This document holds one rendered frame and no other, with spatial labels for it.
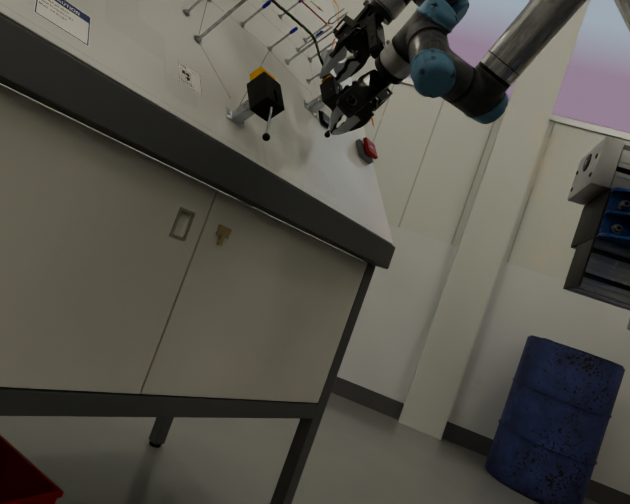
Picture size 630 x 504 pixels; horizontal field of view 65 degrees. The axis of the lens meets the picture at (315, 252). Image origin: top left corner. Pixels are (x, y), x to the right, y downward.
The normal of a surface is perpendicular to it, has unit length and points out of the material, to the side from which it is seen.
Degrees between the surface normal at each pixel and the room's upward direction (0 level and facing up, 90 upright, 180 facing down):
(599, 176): 90
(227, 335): 90
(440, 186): 90
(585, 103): 90
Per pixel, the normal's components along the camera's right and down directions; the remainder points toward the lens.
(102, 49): 0.79, -0.37
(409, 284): -0.19, -0.13
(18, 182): 0.73, 0.22
